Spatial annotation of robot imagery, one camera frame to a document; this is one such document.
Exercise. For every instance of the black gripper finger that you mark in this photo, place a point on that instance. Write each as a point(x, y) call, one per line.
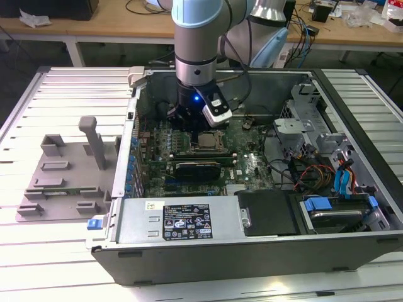
point(195, 136)

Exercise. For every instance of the black graphics card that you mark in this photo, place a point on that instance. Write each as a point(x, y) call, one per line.
point(196, 171)

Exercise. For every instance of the small black box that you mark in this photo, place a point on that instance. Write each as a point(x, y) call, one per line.
point(322, 13)

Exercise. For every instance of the small black device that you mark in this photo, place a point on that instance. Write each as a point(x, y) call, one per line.
point(313, 30)

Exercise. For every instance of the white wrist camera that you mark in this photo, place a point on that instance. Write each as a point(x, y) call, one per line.
point(217, 114)

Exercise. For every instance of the silver square CPU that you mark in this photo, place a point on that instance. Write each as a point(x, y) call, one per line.
point(207, 141)

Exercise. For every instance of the grey plastic parts rack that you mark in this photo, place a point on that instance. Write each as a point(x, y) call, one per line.
point(78, 176)

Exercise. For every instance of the coin battery holder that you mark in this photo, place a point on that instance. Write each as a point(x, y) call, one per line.
point(247, 124)

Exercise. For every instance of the white labelled box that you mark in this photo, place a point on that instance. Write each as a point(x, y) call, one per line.
point(282, 58)

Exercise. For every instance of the hard disk in blue carrier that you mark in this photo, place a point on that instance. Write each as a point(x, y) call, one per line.
point(333, 217)

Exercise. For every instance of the CPU socket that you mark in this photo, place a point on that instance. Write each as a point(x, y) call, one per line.
point(201, 150)

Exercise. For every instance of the silver power supply unit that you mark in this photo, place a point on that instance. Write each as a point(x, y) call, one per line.
point(138, 220)

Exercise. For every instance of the green motherboard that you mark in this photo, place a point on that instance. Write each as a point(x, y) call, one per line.
point(248, 163)

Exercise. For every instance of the silver metal drive bracket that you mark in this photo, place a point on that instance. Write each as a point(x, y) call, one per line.
point(292, 126)

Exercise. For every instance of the blue case latch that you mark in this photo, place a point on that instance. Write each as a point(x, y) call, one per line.
point(94, 224)

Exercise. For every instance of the grey case latch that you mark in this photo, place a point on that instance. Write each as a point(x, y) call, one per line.
point(137, 75)

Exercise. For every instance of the black plastic shroud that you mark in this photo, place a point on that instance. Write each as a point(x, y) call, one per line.
point(267, 214)

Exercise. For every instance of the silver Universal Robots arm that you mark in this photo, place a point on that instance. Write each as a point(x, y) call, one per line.
point(195, 47)

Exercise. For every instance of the black installed RAM stick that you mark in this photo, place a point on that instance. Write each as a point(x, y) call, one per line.
point(189, 154)
point(189, 160)

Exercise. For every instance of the open black PC case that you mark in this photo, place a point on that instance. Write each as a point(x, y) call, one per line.
point(220, 261)

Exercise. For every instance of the large black box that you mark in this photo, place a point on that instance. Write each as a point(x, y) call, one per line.
point(47, 7)

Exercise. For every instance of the wooden desk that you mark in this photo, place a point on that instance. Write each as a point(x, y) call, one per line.
point(110, 25)

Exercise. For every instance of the small silver chipset heatsink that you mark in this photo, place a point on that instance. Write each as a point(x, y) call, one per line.
point(236, 190)

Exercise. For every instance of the clear plastic bags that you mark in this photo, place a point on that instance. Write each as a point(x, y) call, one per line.
point(362, 15)

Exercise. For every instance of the crumpled white paper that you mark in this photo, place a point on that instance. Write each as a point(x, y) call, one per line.
point(34, 19)

